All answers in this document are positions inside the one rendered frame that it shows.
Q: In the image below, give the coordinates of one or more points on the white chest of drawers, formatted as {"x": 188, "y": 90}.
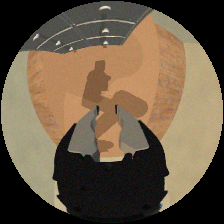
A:
{"x": 75, "y": 27}

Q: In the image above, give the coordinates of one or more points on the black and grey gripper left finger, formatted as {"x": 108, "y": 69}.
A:
{"x": 79, "y": 140}

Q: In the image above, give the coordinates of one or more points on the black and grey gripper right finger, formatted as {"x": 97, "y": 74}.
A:
{"x": 136, "y": 138}

